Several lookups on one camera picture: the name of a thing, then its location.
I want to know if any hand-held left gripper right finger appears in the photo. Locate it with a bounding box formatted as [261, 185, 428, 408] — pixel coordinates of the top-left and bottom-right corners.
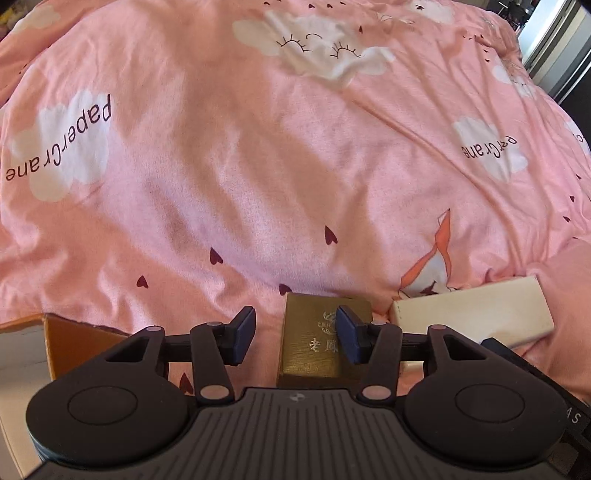
[335, 305, 488, 406]

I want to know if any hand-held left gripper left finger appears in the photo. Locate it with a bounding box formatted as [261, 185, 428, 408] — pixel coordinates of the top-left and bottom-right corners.
[104, 306, 257, 407]

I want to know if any small gold box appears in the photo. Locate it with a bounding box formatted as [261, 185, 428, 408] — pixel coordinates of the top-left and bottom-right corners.
[276, 292, 373, 392]

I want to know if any orange cardboard box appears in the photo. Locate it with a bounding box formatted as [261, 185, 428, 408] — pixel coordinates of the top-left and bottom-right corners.
[0, 313, 134, 476]

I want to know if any long white box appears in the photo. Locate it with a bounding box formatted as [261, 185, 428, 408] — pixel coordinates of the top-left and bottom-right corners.
[389, 274, 555, 365]

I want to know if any pink printed blanket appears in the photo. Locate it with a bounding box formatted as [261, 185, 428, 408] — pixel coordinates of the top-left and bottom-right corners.
[0, 0, 591, 416]

